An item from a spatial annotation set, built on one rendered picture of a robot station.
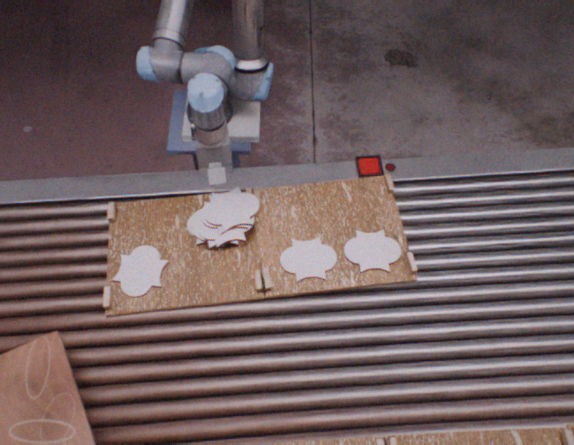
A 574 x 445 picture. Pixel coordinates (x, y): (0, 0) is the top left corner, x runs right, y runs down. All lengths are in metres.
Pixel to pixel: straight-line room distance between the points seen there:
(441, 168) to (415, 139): 1.30
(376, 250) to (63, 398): 0.85
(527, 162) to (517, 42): 1.93
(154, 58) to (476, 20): 2.74
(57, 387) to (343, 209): 0.87
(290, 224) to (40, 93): 2.17
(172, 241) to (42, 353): 0.44
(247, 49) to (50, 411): 1.05
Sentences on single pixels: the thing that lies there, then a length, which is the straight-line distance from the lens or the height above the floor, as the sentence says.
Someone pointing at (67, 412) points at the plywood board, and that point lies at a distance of 1.42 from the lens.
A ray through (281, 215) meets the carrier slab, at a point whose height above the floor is 0.94.
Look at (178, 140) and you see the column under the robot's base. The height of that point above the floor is 0.87.
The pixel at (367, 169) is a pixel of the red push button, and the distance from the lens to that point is 1.80.
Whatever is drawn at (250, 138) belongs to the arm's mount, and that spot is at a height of 0.89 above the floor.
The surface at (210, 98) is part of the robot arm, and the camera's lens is 1.30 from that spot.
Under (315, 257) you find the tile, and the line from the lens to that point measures 1.59.
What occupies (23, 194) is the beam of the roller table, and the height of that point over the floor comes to 0.91.
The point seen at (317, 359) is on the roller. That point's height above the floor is 0.92.
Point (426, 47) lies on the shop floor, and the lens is 3.65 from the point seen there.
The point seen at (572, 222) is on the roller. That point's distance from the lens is 1.87.
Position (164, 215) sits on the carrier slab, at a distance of 1.71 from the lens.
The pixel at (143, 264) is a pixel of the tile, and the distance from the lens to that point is 1.62.
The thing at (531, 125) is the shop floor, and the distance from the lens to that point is 3.39.
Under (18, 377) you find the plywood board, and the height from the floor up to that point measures 1.04.
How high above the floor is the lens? 2.34
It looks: 58 degrees down
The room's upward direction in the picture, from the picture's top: straight up
